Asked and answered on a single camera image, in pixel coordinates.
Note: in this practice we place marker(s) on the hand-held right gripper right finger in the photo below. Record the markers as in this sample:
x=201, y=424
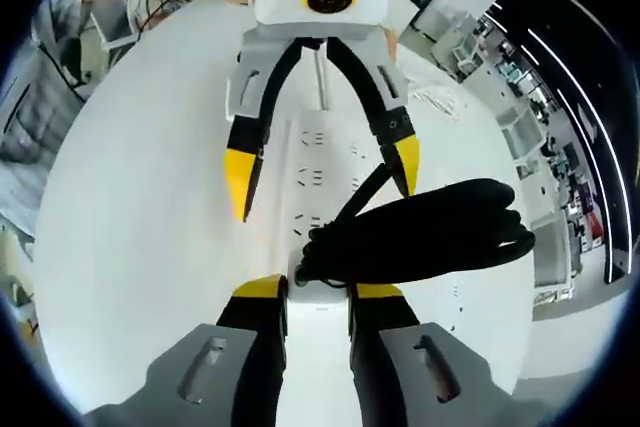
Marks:
x=390, y=357

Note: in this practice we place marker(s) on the person in grey shirt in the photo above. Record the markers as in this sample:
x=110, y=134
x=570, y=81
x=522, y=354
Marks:
x=35, y=112

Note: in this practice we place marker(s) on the white desk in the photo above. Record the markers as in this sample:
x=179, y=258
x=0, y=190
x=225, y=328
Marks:
x=150, y=247

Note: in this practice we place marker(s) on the linear ceiling light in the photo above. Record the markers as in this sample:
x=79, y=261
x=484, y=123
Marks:
x=602, y=147

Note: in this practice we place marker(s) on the white chair frame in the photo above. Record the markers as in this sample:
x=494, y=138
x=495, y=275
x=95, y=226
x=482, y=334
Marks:
x=117, y=22

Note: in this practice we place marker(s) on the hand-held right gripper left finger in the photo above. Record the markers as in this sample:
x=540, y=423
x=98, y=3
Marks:
x=250, y=347

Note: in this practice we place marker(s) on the white power strip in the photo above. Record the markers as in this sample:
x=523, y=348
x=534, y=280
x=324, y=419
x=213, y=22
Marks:
x=332, y=162

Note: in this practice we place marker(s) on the white charger adapter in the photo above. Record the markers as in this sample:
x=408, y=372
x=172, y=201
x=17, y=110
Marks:
x=320, y=362

